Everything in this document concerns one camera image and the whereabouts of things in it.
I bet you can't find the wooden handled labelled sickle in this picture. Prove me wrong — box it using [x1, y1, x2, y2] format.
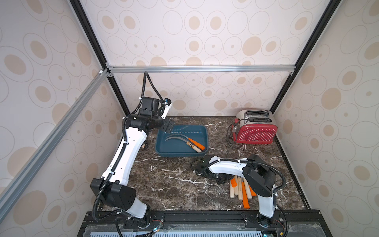
[166, 136, 202, 153]

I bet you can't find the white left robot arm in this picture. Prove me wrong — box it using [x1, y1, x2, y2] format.
[90, 72, 175, 221]

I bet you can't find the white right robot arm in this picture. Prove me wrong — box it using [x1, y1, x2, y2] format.
[190, 154, 286, 228]

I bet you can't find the teal plastic storage box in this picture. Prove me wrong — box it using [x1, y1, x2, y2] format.
[156, 124, 209, 157]

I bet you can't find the red polka dot toaster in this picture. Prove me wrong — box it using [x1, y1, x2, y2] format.
[231, 108, 278, 144]

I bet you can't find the black toaster power cable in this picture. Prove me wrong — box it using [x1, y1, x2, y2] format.
[225, 122, 241, 149]

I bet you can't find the horizontal aluminium frame bar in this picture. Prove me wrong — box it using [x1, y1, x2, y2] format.
[109, 65, 296, 74]

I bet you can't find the diagonal aluminium frame bar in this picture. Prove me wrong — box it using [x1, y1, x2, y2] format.
[1, 69, 110, 221]

